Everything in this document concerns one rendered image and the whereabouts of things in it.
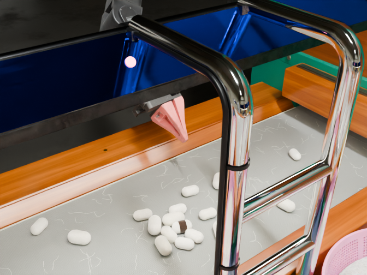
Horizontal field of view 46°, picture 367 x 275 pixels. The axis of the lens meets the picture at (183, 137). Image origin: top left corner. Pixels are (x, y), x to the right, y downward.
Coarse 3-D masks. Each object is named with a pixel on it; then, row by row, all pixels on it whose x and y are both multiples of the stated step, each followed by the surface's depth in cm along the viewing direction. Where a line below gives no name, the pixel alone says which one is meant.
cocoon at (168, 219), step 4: (172, 212) 72; (176, 212) 72; (180, 212) 72; (164, 216) 72; (168, 216) 71; (172, 216) 71; (176, 216) 72; (180, 216) 72; (184, 216) 72; (164, 220) 71; (168, 220) 71; (172, 220) 71; (176, 220) 71; (164, 224) 72; (168, 224) 71; (172, 224) 71
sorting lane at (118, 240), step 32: (256, 128) 98; (288, 128) 98; (320, 128) 98; (192, 160) 88; (256, 160) 88; (288, 160) 88; (352, 160) 88; (96, 192) 80; (128, 192) 80; (160, 192) 80; (256, 192) 80; (352, 192) 80; (32, 224) 73; (64, 224) 73; (96, 224) 73; (128, 224) 73; (192, 224) 73; (256, 224) 73; (288, 224) 73; (0, 256) 67; (32, 256) 67; (64, 256) 67; (96, 256) 67; (128, 256) 67; (160, 256) 67; (192, 256) 67
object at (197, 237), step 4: (188, 232) 69; (192, 232) 69; (196, 232) 69; (200, 232) 69; (188, 236) 69; (192, 236) 69; (196, 236) 68; (200, 236) 68; (196, 240) 68; (200, 240) 68
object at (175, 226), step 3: (177, 222) 71; (186, 222) 70; (189, 222) 71; (174, 225) 70; (177, 225) 70; (189, 225) 70; (171, 228) 71; (174, 228) 70; (177, 228) 70; (189, 228) 70; (177, 231) 70
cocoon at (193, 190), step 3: (189, 186) 78; (192, 186) 78; (195, 186) 78; (183, 189) 78; (186, 189) 78; (189, 189) 78; (192, 189) 78; (195, 189) 78; (198, 189) 78; (183, 192) 78; (186, 192) 78; (189, 192) 78; (192, 192) 78; (195, 192) 78; (198, 192) 79; (183, 195) 78; (186, 195) 78; (189, 195) 78
